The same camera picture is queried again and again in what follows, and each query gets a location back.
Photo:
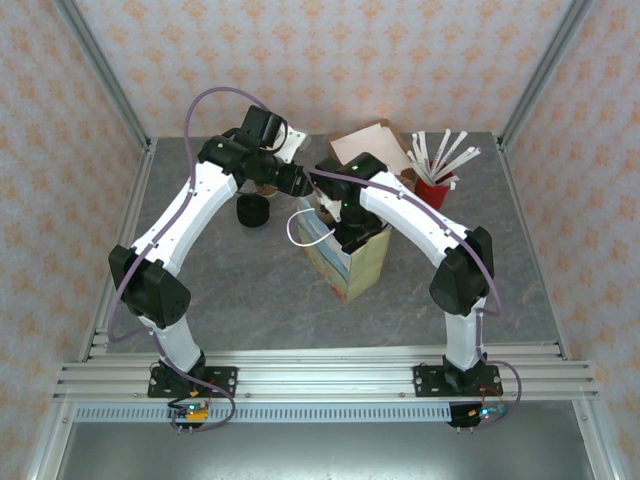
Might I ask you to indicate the printed paper carry bag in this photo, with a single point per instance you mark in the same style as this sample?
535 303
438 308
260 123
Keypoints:
365 270

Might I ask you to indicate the white paper bag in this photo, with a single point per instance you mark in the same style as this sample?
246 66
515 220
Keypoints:
360 145

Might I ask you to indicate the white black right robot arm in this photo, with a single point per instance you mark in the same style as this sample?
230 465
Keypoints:
415 215

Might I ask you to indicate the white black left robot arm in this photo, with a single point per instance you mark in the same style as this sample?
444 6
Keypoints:
190 220

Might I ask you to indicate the stack of paper cups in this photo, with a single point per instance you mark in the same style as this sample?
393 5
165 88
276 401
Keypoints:
267 189

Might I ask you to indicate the stack of black lids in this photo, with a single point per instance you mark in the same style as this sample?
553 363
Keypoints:
252 212

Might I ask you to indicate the red cup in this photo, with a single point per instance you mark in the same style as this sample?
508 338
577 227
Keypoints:
435 197

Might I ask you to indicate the brown cardboard box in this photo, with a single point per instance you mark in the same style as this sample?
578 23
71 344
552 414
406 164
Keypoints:
385 123

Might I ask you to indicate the small control circuit board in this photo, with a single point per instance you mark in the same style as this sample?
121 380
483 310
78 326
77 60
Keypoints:
480 414
192 412

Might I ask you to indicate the grey metal panel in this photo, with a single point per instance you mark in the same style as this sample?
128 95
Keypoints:
325 450

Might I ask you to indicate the wide aluminium base rail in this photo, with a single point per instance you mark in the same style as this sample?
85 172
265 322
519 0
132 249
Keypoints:
325 375

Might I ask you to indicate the aluminium frame post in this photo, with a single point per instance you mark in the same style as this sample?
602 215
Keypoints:
563 35
100 65

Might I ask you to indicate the aluminium frame leg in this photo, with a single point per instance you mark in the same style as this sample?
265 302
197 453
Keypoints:
45 455
602 450

